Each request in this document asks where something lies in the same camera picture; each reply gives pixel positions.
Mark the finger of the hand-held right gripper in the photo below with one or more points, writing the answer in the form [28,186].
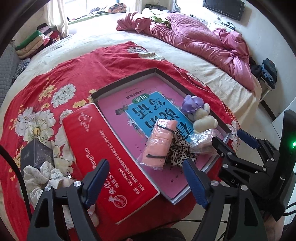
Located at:
[248,138]
[227,157]

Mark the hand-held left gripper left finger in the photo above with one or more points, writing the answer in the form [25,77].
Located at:
[96,183]

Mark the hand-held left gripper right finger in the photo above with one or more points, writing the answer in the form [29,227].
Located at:
[196,185]

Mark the clear plastic bag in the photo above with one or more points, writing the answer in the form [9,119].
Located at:
[205,141]

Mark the leopard print cloth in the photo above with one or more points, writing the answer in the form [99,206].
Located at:
[180,150]

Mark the small teddy bear purple hat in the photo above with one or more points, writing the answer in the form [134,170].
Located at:
[201,118]

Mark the pink cloth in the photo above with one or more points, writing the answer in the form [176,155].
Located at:
[157,143]

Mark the dark cardboard box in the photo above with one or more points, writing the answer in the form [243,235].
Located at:
[129,77]

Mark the person's right forearm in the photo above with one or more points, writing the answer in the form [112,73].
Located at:
[276,229]

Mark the red box lid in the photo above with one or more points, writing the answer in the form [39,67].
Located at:
[104,162]

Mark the white stool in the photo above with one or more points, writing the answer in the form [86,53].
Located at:
[266,91]

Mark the small dark blue box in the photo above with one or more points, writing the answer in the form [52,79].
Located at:
[37,151]

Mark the pile of dark clothes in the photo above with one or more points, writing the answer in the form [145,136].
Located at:
[266,69]

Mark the pink book blue print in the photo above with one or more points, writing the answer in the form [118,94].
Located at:
[138,99]

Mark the red floral blanket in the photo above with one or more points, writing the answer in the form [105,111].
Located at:
[46,92]

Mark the pink quilt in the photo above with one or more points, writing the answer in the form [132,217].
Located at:
[196,41]

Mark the white television cabinet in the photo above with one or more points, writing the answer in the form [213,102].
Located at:
[222,24]

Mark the black television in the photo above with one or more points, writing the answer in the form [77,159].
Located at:
[223,8]

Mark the dark patterned pillow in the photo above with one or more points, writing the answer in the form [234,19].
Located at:
[22,67]

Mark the grey quilted headboard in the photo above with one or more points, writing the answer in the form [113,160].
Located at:
[7,71]

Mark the green cloth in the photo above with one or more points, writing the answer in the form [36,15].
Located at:
[159,19]

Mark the stack of folded clothes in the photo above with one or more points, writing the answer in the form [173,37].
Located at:
[34,41]

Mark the black electronic device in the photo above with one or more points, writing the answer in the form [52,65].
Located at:
[156,7]

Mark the white curtain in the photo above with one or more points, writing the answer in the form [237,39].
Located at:
[59,16]

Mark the clothes on windowsill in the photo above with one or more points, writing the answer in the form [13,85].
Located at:
[111,8]

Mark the window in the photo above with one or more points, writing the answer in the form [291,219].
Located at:
[97,7]

